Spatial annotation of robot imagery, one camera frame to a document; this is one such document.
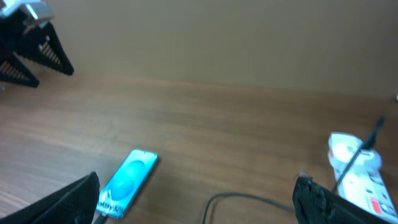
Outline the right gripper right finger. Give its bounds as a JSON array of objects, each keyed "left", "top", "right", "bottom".
[{"left": 293, "top": 177, "right": 389, "bottom": 224}]

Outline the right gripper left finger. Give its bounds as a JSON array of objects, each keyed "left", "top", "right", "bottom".
[{"left": 1, "top": 172, "right": 100, "bottom": 224}]

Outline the Galaxy S25 smartphone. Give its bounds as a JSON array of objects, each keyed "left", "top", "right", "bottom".
[{"left": 96, "top": 149, "right": 159, "bottom": 219}]

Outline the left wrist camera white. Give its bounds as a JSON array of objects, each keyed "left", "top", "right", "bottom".
[{"left": 1, "top": 0, "right": 54, "bottom": 26}]

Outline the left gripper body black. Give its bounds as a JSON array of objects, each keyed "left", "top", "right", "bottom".
[{"left": 1, "top": 11, "right": 39, "bottom": 58}]

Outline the black USB-C charging cable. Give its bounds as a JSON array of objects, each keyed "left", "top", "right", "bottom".
[{"left": 93, "top": 116, "right": 386, "bottom": 224}]

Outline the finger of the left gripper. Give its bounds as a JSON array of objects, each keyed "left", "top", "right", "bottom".
[
  {"left": 16, "top": 22, "right": 74, "bottom": 75},
  {"left": 1, "top": 54, "right": 40, "bottom": 88}
]

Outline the white power strip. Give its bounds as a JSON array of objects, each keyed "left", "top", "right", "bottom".
[{"left": 328, "top": 133, "right": 397, "bottom": 223}]

